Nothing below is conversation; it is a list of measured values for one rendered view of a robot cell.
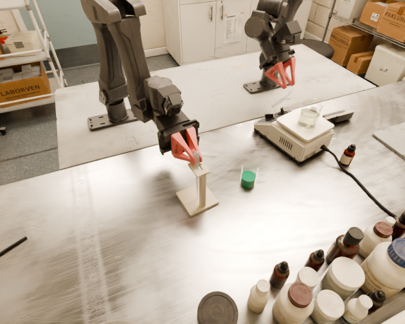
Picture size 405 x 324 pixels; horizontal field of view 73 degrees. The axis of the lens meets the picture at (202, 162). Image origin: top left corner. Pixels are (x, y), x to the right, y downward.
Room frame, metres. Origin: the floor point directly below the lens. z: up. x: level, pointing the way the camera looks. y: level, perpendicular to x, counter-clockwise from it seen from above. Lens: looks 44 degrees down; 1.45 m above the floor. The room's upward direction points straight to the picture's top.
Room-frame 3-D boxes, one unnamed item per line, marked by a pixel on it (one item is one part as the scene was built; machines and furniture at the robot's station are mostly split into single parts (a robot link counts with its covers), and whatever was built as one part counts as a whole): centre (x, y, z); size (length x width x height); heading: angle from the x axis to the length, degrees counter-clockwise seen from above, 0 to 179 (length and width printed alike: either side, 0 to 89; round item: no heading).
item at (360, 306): (0.16, -0.27, 0.94); 0.03 x 0.03 x 0.08
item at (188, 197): (0.43, 0.01, 0.96); 0.08 x 0.08 x 0.13; 30
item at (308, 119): (0.62, -0.29, 1.02); 0.06 x 0.05 x 0.08; 169
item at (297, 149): (0.66, -0.28, 0.94); 0.22 x 0.13 x 0.08; 34
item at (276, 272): (0.22, -0.15, 0.94); 0.03 x 0.03 x 0.08
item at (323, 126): (0.63, -0.29, 0.98); 0.12 x 0.12 x 0.01; 34
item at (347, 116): (0.78, -0.47, 0.92); 0.09 x 0.06 x 0.04; 112
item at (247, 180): (0.48, -0.12, 0.93); 0.04 x 0.04 x 0.06
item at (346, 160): (0.56, -0.41, 0.93); 0.03 x 0.03 x 0.07
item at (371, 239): (0.29, -0.36, 0.94); 0.05 x 0.05 x 0.09
